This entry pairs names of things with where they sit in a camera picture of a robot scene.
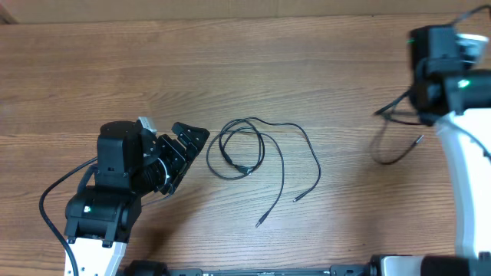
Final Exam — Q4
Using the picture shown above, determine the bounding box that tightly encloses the black split-end USB cable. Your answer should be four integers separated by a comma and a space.
206, 117, 322, 228

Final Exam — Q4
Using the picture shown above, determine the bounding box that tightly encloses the black short USB cable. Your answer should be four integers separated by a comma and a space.
370, 90, 425, 166

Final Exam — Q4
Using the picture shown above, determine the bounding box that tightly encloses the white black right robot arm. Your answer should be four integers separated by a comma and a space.
365, 23, 490, 275

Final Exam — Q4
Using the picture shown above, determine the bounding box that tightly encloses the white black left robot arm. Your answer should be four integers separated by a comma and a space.
64, 117, 209, 275

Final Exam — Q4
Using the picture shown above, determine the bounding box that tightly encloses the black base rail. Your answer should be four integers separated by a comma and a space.
122, 259, 373, 276

